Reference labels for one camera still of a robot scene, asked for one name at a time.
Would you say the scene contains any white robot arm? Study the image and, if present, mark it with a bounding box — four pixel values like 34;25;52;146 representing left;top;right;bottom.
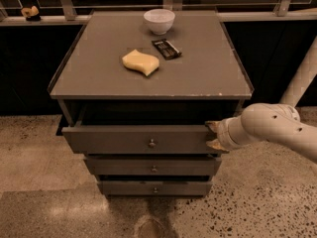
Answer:
206;38;317;163

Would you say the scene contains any white ceramic bowl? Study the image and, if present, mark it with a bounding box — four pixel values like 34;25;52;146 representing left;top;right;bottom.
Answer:
144;9;175;35

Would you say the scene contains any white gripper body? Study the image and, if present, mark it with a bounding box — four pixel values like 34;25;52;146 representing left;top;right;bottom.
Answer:
217;117;249;150

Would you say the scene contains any yellow sponge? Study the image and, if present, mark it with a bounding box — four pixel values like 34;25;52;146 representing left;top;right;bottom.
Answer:
122;50;159;76

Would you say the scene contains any grey top drawer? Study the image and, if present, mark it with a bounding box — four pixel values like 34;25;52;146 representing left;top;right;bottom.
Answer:
62;125;217;155

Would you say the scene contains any black snack bar wrapper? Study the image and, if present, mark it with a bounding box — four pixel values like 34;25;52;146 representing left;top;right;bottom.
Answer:
152;39;181;60

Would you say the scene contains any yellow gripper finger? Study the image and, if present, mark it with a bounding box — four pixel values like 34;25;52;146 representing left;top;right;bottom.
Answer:
206;139;227;152
205;121;220;133

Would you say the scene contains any grey bottom drawer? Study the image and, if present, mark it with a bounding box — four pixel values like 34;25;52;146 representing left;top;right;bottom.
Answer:
98;180;212;196

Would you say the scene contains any metal window railing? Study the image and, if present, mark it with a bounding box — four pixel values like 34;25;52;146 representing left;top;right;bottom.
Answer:
0;0;317;26

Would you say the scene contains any grey middle drawer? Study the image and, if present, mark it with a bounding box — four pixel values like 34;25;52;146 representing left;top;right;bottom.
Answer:
84;156;221;176

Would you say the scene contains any grey drawer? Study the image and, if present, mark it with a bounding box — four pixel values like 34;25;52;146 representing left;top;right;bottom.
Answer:
62;125;217;155
98;180;212;196
84;156;221;176

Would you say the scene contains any small yellow black object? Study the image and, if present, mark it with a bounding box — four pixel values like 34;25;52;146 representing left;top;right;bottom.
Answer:
21;6;41;21

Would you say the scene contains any grey drawer cabinet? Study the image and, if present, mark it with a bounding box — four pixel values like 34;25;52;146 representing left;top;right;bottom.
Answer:
49;11;253;182

